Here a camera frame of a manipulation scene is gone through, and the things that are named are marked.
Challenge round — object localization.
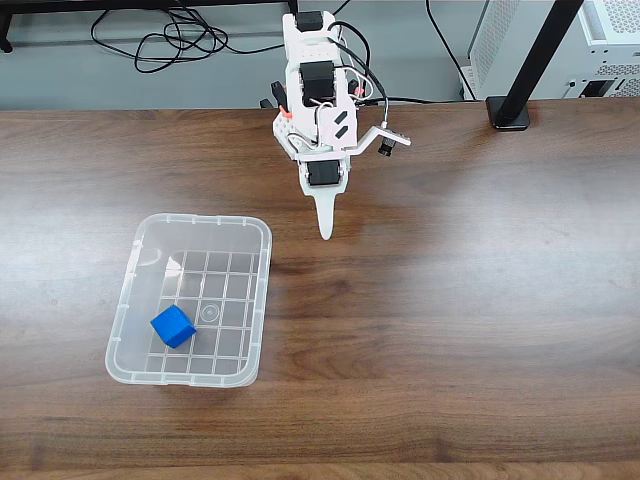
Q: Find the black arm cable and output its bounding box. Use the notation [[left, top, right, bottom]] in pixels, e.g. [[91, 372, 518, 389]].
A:
[[327, 19, 392, 107]]

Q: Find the black orange table clamp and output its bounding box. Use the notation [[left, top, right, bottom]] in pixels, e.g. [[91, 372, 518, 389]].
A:
[[258, 79, 288, 111]]

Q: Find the blue cube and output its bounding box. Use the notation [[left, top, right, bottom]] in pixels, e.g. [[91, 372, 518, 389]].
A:
[[149, 303, 198, 350]]

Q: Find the small wrist camera on bracket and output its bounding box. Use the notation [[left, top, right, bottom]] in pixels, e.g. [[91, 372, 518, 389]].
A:
[[347, 124, 413, 157]]

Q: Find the tangled black cable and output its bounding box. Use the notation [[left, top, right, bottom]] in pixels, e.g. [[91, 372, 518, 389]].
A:
[[89, 0, 289, 74]]

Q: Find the black monitor stand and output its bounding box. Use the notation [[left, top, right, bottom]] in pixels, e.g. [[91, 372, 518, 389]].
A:
[[485, 0, 586, 132]]

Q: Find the clear plastic container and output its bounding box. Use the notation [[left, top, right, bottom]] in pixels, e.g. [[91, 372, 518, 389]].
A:
[[103, 212, 274, 389]]

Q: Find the white perforated computer case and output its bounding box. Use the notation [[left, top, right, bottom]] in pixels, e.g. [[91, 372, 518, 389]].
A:
[[467, 0, 640, 101]]

